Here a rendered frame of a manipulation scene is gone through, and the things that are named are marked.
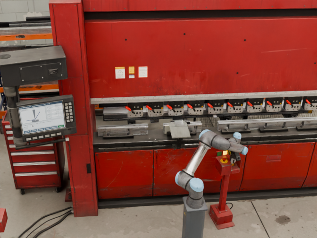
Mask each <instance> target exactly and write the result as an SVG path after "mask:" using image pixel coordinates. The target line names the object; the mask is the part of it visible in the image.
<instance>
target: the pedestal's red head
mask: <svg viewBox="0 0 317 238"><path fill-rule="evenodd" d="M223 151H224V150H223ZM223 151H221V152H222V155H221V156H217V152H216V157H215V168H216V169H217V171H218V172H219V174H220V175H221V176H223V175H228V174H233V173H238V172H240V166H241V160H240V161H236V162H235V163H234V166H232V164H231V162H230V159H228V158H227V157H226V155H223ZM218 152H219V151H218ZM222 158H226V159H227V160H228V162H227V163H222V162H221V161H220V160H221V159H222Z"/></svg>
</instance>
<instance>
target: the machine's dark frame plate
mask: <svg viewBox="0 0 317 238"><path fill-rule="evenodd" d="M284 16H317V8H287V9H225V10H164V11H103V12H84V17H85V20H91V19H147V18H202V17H284Z"/></svg>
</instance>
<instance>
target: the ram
mask: <svg viewBox="0 0 317 238"><path fill-rule="evenodd" d="M84 26H85V38H86V51H87V63H88V75H89V88H90V99H91V98H115V97H142V96H169V95H197V94H236V93H263V92H290V91H317V16H284V17H202V18H147V19H91V20H85V21H84ZM144 66H148V77H138V67H144ZM115 67H125V78H116V68H115ZM129 67H134V73H130V74H129ZM129 75H134V78H129ZM295 96H317V93H304V94H277V95H251V96H224V97H198V98H171V99H144V100H118V101H91V104H99V103H126V102H164V101H190V100H216V99H242V98H268V97H295Z"/></svg>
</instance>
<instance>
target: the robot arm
mask: <svg viewBox="0 0 317 238"><path fill-rule="evenodd" d="M240 140H241V134H240V133H238V132H235V133H234V134H233V137H231V138H230V139H228V140H226V139H225V138H223V137H222V136H220V135H218V134H216V133H214V132H212V131H211V130H208V129H205V130H203V131H202V132H201V133H200V135H199V146H198V148H197V149H196V151H195V153H194V154H193V156H192V158H191V159H190V161H189V163H188V165H187V166H186V168H185V169H183V170H182V171H179V172H178V173H177V175H176V177H175V182H176V184H178V185H179V186H181V187H182V188H184V189H185V190H187V191H188V192H189V195H188V197H187V199H186V204H187V206H188V207H190V208H192V209H200V208H202V207H203V205H204V199H203V189H204V186H203V182H202V180H201V179H199V178H194V173H195V171H196V169H197V167H198V166H199V164H200V162H201V161H202V159H203V157H204V155H205V154H206V152H207V150H208V149H211V147H213V148H216V149H219V150H224V151H227V150H228V151H229V152H228V154H229V155H230V157H229V159H230V162H231V164H234V163H235V162H236V161H240V160H241V158H240V154H239V153H241V154H243V155H246V154H247V152H248V148H247V147H246V146H243V145H241V144H240Z"/></svg>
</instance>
